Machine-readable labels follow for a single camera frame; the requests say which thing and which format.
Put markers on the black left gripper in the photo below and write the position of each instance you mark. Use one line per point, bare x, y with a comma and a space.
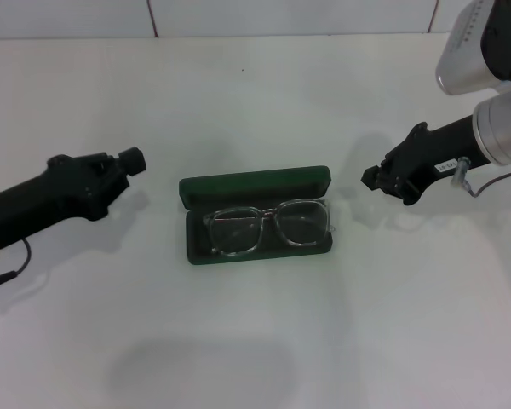
47, 200

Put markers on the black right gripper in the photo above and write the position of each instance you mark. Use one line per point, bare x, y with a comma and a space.
434, 157

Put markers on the clear plastic glasses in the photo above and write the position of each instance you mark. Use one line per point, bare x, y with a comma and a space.
264, 217

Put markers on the green glasses case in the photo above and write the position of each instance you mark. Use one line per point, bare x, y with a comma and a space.
255, 183

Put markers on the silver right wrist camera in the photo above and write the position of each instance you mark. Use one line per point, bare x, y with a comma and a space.
472, 47

